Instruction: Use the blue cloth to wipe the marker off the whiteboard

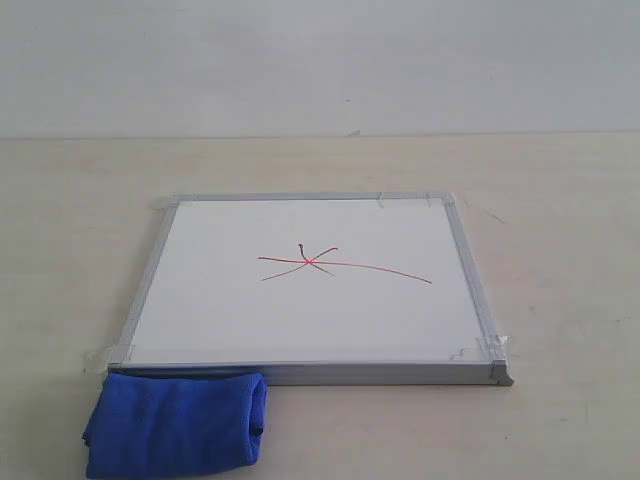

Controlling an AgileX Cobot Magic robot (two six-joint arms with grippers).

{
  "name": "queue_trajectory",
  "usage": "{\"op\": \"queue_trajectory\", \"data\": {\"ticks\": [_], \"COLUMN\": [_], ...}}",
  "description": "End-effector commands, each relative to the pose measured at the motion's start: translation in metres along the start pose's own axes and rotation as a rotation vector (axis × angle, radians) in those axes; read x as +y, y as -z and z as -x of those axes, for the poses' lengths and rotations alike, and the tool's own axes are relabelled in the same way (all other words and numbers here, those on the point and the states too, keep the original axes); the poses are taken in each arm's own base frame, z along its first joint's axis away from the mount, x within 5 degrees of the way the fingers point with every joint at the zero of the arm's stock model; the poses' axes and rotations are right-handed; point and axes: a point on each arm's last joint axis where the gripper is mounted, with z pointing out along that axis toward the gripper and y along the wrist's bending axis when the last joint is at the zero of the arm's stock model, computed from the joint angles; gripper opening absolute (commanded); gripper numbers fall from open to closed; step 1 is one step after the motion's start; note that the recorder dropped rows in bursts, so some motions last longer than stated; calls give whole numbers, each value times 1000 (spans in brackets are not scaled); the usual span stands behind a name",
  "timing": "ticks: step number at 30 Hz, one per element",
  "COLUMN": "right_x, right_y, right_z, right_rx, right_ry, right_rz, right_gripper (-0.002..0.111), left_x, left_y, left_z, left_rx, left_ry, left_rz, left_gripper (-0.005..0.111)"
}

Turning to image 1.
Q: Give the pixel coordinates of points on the blue cloth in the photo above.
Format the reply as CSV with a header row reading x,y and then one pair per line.
x,y
144,428

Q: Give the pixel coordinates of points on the clear tape back right corner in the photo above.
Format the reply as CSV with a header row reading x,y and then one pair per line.
x,y
429,199

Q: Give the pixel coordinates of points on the clear tape corner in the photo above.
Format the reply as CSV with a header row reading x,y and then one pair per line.
x,y
163,203
485,349
429,199
114,357

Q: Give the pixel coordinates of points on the clear tape back left corner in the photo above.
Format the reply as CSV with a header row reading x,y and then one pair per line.
x,y
163,203

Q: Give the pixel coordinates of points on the clear tape front right corner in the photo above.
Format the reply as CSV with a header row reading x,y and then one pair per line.
x,y
485,349

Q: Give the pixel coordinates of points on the clear tape front left corner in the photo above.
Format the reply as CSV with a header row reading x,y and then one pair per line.
x,y
114,357

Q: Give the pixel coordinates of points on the white whiteboard with aluminium frame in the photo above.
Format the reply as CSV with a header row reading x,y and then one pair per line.
x,y
310,289

